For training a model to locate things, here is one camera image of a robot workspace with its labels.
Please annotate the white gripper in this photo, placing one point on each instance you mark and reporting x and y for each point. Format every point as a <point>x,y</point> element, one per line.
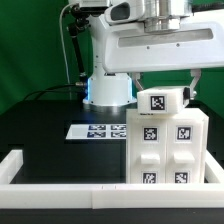
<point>127,48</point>

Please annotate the white cabinet top block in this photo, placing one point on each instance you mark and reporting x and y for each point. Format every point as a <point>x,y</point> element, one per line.
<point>163,100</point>

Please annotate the white cabinet door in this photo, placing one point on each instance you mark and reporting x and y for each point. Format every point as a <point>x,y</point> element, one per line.
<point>184,143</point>
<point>147,152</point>

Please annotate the white cabinet box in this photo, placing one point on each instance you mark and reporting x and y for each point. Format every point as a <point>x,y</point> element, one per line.
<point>186,114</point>

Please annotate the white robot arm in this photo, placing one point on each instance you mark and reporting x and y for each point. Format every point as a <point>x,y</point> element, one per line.
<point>161,16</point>

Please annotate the white marker sheet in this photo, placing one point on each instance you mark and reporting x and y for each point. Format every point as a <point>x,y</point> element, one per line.
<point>96,131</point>

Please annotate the white U-shaped fence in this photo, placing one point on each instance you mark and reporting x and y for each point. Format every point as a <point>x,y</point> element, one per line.
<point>107,196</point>

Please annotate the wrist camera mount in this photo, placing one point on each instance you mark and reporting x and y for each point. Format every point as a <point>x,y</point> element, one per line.
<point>125,11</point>

